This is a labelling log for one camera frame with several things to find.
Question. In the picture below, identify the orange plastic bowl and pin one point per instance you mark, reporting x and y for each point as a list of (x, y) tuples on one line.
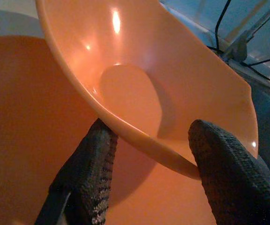
[(148, 58)]

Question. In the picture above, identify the metal sink faucet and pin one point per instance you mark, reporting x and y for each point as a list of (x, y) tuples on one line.
[(237, 47)]

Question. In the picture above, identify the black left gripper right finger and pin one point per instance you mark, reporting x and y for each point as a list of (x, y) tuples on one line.
[(230, 178)]

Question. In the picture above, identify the orange round plate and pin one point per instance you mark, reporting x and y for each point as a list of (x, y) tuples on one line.
[(31, 117)]

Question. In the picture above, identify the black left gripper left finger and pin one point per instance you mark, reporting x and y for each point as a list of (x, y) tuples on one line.
[(88, 173)]

